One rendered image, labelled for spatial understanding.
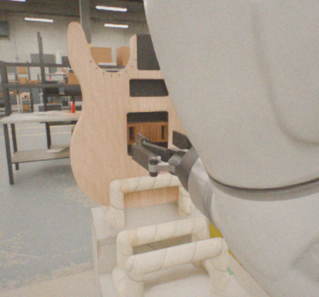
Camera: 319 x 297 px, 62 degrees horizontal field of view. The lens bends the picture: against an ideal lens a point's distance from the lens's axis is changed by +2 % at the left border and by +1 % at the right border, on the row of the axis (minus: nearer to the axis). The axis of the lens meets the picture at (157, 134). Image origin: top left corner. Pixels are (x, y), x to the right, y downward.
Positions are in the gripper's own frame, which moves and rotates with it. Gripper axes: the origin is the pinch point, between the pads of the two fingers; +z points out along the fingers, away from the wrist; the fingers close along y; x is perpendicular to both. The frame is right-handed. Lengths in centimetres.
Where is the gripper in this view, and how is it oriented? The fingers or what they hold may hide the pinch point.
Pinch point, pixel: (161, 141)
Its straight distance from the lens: 51.3
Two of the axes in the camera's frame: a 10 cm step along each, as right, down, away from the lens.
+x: 0.0, -9.8, -2.1
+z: -3.3, -1.9, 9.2
